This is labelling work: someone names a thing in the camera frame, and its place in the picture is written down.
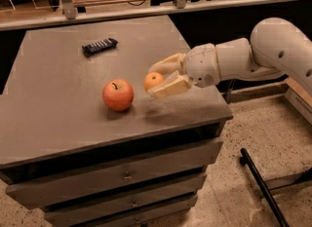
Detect grey drawer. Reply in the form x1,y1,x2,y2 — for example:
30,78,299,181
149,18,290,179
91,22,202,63
83,193,197,227
6,137,222,209
45,169,206,227

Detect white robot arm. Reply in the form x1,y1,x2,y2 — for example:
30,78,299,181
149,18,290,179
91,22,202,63
147,18,312,98

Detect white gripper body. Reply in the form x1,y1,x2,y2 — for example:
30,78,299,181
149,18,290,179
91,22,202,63
184,44,220,88

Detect small orange fruit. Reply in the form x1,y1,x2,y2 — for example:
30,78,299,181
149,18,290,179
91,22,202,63
143,72,165,91

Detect dark blue snack bar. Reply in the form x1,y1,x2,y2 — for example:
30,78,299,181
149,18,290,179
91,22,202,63
82,38,118,57

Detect grey drawer cabinet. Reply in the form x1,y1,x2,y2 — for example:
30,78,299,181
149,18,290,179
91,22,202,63
0,17,232,213

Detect grey metal railing frame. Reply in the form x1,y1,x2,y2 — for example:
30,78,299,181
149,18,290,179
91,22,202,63
0,0,312,32

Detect top grey drawer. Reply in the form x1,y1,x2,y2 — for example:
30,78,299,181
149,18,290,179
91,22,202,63
6,137,222,209

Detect bottom grey drawer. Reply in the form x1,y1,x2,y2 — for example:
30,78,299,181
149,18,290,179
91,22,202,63
83,193,197,227

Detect red apple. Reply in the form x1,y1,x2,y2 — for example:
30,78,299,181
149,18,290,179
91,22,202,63
102,79,135,112

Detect middle grey drawer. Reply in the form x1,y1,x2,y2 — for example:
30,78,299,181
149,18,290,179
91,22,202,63
45,169,206,227

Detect black metal bar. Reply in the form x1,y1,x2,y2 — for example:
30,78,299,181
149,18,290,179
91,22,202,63
240,148,290,227

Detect grey low metal rack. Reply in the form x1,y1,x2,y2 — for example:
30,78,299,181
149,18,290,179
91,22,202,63
218,80,289,104

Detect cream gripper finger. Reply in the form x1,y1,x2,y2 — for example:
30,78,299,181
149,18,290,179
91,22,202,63
147,71,191,98
148,53,186,75

